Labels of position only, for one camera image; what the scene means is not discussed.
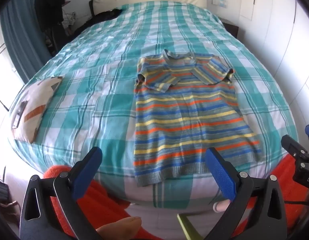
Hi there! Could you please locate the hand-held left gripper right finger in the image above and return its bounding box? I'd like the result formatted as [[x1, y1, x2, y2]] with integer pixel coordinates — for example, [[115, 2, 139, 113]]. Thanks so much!
[[205, 147, 287, 240]]

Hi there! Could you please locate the blue curtain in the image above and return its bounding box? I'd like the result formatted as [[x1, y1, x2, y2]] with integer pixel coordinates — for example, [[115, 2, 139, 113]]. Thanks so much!
[[0, 0, 53, 83]]

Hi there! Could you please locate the dark nightstand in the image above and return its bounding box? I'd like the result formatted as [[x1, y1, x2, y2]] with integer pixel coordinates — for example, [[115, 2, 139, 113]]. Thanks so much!
[[222, 20, 239, 38]]

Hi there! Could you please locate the olive green strip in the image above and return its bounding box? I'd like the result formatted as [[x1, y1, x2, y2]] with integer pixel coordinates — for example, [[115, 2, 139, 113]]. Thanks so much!
[[177, 212, 204, 240]]

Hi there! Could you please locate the person's left hand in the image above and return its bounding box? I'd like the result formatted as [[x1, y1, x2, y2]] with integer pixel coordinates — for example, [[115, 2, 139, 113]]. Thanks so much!
[[95, 216, 142, 240]]

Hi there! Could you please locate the pile of light clothes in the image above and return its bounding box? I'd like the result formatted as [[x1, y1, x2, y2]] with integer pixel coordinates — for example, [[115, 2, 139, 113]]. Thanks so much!
[[61, 10, 77, 30]]

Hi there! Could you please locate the patterned white orange pillow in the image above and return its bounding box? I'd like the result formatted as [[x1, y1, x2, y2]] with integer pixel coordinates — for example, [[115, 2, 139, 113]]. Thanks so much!
[[11, 76, 63, 144]]

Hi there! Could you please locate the teal checkered bed blanket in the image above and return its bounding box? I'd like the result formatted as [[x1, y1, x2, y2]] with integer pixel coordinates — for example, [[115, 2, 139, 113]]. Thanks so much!
[[8, 0, 299, 209]]

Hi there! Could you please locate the black cloth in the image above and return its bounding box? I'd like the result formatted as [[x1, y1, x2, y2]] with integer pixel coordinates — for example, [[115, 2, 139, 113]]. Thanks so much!
[[69, 0, 123, 39]]

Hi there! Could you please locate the striped knit shirt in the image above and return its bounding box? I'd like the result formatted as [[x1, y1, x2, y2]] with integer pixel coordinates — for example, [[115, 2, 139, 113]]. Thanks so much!
[[133, 49, 263, 187]]

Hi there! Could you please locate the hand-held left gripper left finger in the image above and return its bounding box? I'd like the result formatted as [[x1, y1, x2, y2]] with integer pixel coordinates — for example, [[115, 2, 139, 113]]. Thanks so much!
[[19, 146, 103, 240]]

